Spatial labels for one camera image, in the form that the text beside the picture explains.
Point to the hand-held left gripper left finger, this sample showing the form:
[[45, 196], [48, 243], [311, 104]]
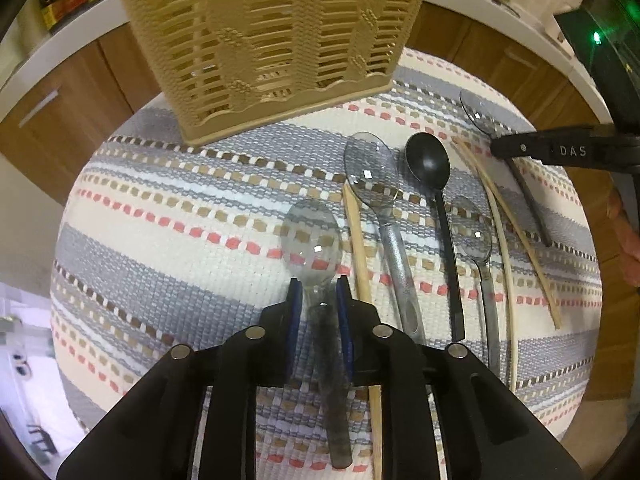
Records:
[[294, 320]]

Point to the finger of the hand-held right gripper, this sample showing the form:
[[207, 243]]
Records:
[[565, 147]]

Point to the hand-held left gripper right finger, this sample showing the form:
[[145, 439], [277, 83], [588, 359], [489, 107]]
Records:
[[345, 320]]

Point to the small clear plastic spoon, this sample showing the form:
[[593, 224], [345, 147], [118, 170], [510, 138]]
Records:
[[310, 240], [472, 235]]

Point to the black plastic spoon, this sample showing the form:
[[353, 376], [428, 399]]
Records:
[[427, 160]]

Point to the large clear plastic spoon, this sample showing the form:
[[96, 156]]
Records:
[[372, 170]]

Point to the beige plastic utensil basket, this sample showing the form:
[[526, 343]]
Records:
[[250, 35]]

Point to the person's right hand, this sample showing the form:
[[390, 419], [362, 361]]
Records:
[[627, 240]]

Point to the striped woven mat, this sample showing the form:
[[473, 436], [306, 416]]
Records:
[[175, 220]]

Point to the white kitchen countertop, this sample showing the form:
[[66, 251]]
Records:
[[90, 22]]

